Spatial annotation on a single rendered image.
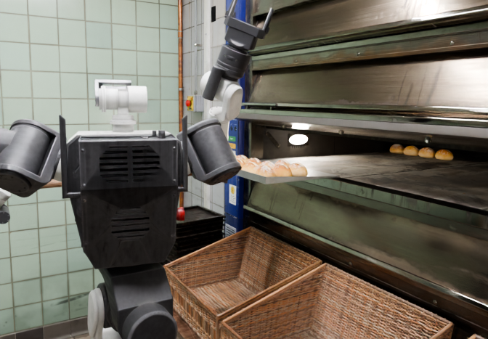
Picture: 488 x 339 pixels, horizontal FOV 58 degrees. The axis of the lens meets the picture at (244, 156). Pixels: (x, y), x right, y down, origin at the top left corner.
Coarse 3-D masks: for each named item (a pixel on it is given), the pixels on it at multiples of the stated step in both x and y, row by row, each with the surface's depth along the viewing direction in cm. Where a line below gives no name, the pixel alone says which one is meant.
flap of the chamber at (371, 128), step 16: (304, 128) 188; (320, 128) 171; (336, 128) 157; (352, 128) 145; (368, 128) 136; (384, 128) 130; (400, 128) 125; (416, 128) 121; (432, 128) 116; (448, 128) 112; (464, 128) 109; (480, 128) 105; (464, 144) 126; (480, 144) 118
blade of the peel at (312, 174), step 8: (264, 160) 221; (248, 176) 171; (256, 176) 166; (264, 176) 161; (272, 176) 163; (280, 176) 164; (288, 176) 166; (296, 176) 168; (304, 176) 170; (312, 176) 172; (320, 176) 174; (328, 176) 176; (336, 176) 178
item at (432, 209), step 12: (312, 180) 183; (324, 180) 177; (336, 180) 171; (348, 180) 171; (348, 192) 165; (360, 192) 160; (372, 192) 155; (384, 192) 150; (396, 192) 149; (396, 204) 146; (408, 204) 142; (420, 204) 138; (432, 204) 134; (444, 204) 133; (456, 204) 133; (444, 216) 131; (456, 216) 128; (468, 216) 124; (480, 216) 121
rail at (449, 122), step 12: (360, 120) 139; (372, 120) 135; (384, 120) 131; (396, 120) 127; (408, 120) 123; (420, 120) 120; (432, 120) 117; (444, 120) 114; (456, 120) 111; (468, 120) 108; (480, 120) 106
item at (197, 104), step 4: (188, 96) 271; (192, 96) 265; (196, 96) 265; (200, 96) 267; (192, 100) 266; (196, 100) 266; (200, 100) 267; (192, 104) 266; (196, 104) 266; (200, 104) 267; (188, 108) 272; (192, 108) 266; (196, 108) 266; (200, 108) 268
